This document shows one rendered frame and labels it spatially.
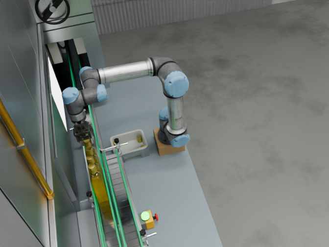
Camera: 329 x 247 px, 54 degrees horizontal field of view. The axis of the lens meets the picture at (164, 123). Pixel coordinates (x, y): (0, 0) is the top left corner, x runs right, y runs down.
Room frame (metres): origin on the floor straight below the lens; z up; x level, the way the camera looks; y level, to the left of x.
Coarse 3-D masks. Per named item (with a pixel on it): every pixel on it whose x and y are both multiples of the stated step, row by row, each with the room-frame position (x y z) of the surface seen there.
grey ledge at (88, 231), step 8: (80, 216) 0.88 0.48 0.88; (88, 216) 0.87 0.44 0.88; (80, 224) 0.83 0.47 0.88; (88, 224) 0.82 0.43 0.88; (80, 232) 0.79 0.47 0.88; (88, 232) 0.78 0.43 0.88; (96, 232) 0.78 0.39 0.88; (80, 240) 0.74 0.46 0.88; (88, 240) 0.74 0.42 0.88; (96, 240) 0.74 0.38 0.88
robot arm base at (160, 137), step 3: (159, 129) 1.44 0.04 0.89; (159, 132) 1.42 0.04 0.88; (162, 132) 1.39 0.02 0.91; (159, 135) 1.41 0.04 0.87; (162, 135) 1.39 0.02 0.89; (165, 135) 1.38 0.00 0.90; (159, 138) 1.40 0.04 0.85; (162, 138) 1.38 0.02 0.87; (165, 138) 1.38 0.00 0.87; (162, 141) 1.38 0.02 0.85; (165, 141) 1.37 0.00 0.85; (168, 141) 1.36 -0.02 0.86; (165, 144) 1.37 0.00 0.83; (168, 144) 1.36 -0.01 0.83
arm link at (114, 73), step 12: (144, 60) 1.38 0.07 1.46; (156, 60) 1.36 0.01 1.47; (168, 60) 1.35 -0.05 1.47; (84, 72) 1.28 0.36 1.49; (96, 72) 1.28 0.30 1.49; (108, 72) 1.28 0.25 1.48; (120, 72) 1.29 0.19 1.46; (132, 72) 1.31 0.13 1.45; (144, 72) 1.32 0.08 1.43; (156, 72) 1.33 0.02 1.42
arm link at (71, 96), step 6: (66, 90) 1.13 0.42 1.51; (72, 90) 1.13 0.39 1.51; (66, 96) 1.09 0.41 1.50; (72, 96) 1.09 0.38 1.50; (78, 96) 1.11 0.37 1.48; (66, 102) 1.09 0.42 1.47; (72, 102) 1.09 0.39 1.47; (78, 102) 1.10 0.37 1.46; (66, 108) 1.10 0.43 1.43; (72, 108) 1.09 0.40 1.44; (78, 108) 1.10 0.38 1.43; (72, 114) 1.09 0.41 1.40
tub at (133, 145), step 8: (112, 136) 1.47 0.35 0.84; (120, 136) 1.47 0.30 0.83; (128, 136) 1.48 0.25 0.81; (136, 136) 1.49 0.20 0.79; (144, 136) 1.44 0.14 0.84; (112, 144) 1.40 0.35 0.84; (128, 144) 1.45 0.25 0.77; (136, 144) 1.44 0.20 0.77; (144, 144) 1.40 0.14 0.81; (128, 152) 1.32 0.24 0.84
